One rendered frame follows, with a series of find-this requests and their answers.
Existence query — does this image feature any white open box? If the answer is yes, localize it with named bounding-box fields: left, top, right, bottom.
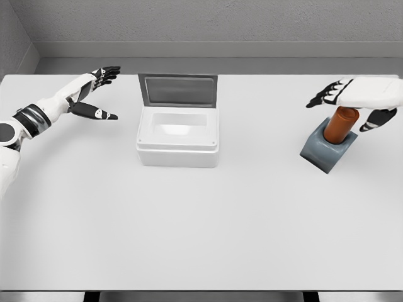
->
left=136, top=106, right=220, bottom=169

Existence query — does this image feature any grey box lid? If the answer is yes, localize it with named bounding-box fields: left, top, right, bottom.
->
left=138, top=73, right=219, bottom=109

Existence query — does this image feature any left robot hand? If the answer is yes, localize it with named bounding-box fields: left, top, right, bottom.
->
left=61, top=65, right=122, bottom=121

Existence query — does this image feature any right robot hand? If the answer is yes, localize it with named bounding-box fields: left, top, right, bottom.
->
left=305, top=77, right=403, bottom=133

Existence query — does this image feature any brown cylinder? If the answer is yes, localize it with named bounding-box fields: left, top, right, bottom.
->
left=323, top=106, right=360, bottom=145

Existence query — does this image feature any grey cylinder holder block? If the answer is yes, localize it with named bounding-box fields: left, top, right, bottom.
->
left=299, top=116, right=359, bottom=174

